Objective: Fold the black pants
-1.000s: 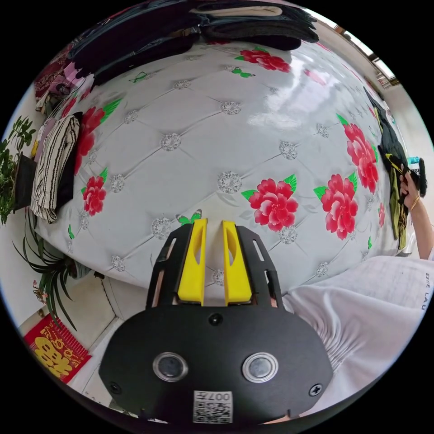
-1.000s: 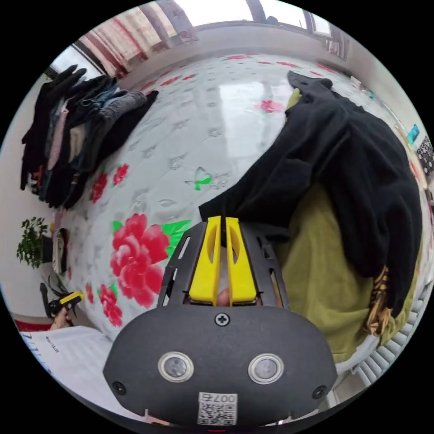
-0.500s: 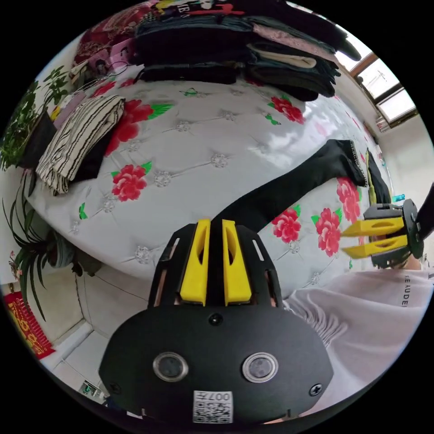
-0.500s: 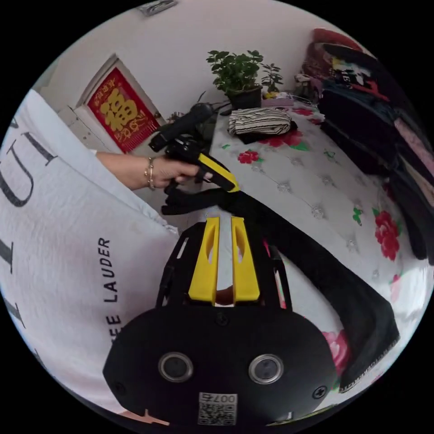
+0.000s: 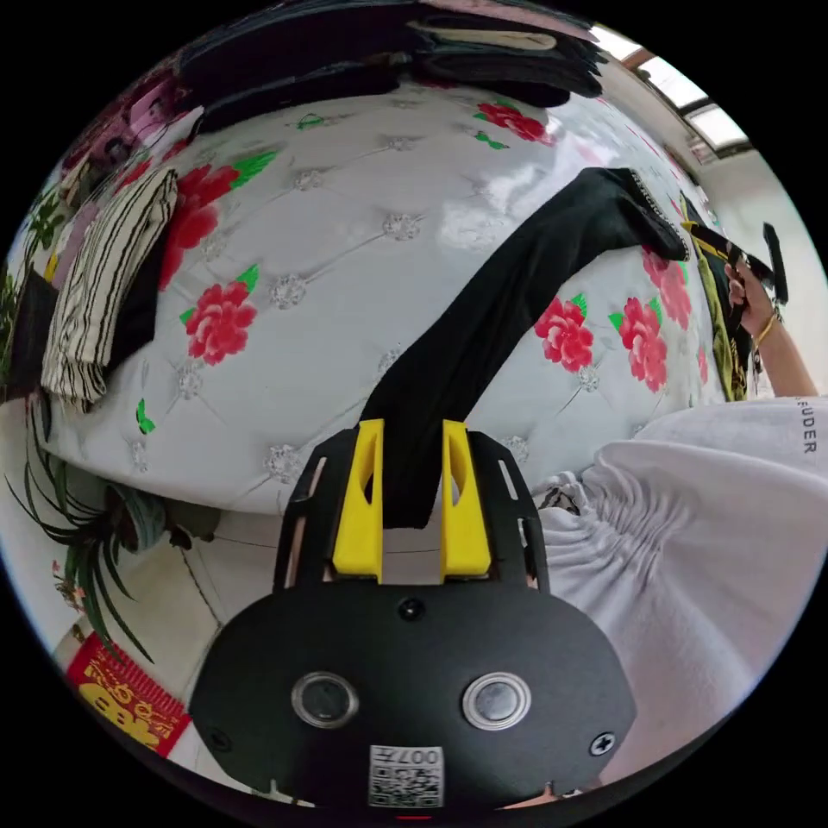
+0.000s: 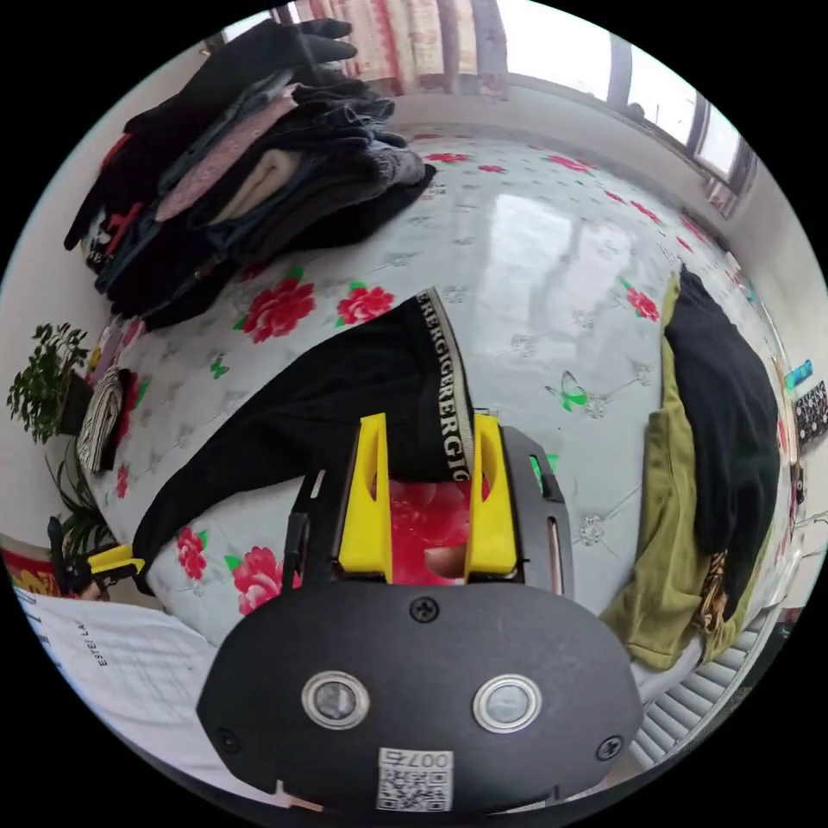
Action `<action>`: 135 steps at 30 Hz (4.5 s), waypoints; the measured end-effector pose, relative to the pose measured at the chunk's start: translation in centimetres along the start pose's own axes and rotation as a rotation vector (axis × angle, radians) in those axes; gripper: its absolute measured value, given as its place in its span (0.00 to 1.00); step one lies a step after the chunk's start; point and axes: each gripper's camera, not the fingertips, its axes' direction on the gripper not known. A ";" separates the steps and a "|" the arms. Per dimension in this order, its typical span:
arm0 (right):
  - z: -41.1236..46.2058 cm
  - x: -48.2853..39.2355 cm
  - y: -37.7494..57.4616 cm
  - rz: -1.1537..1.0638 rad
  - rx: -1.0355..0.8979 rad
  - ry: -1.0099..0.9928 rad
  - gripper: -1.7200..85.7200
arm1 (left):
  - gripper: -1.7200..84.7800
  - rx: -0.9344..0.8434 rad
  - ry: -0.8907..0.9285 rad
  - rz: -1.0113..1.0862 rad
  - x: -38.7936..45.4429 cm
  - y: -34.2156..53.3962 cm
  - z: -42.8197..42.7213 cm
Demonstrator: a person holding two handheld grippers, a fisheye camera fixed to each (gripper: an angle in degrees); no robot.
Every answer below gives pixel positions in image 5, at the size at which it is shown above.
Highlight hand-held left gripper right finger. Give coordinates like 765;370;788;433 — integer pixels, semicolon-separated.
441;418;491;579

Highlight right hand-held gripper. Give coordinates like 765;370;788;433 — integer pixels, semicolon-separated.
680;222;776;291

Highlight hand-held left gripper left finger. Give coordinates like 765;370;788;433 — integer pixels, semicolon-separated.
333;418;385;580

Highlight black pants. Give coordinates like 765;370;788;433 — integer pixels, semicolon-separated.
361;166;691;530

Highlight person's right forearm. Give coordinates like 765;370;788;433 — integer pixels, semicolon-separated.
750;315;821;401

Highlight person's right hand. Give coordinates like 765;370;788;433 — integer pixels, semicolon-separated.
725;261;779;339

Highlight black garment with yellow print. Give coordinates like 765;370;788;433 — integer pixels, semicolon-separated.
677;192;756;404

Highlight window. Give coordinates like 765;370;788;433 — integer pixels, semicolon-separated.
618;25;755;160

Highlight person's body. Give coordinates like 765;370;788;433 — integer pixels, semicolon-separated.
535;394;828;781

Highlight potted plant with long leaves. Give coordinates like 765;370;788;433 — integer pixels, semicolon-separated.
4;387;171;664

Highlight red and gold mat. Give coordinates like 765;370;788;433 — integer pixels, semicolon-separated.
64;632;193;759

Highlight bed with flowered white quilt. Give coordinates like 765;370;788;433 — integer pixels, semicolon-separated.
38;84;732;518

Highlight pile of clothes with striped garment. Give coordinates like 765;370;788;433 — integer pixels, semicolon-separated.
41;166;180;414

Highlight pile of dark clothes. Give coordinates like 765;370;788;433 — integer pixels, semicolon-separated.
174;16;609;134

